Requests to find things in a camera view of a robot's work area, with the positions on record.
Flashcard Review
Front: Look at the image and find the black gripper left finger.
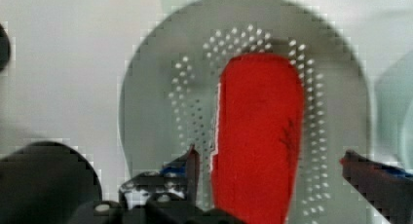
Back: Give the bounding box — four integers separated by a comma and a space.
119, 144, 200, 208

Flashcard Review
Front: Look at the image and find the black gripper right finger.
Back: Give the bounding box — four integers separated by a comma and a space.
340, 150, 413, 224

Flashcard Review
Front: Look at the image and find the red ketchup bottle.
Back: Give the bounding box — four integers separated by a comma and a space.
210, 54, 304, 224

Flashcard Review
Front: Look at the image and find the green oval strainer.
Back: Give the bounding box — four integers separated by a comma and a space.
119, 0, 371, 224

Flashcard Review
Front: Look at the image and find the black utensil holder cylinder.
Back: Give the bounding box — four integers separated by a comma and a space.
0, 141, 102, 224

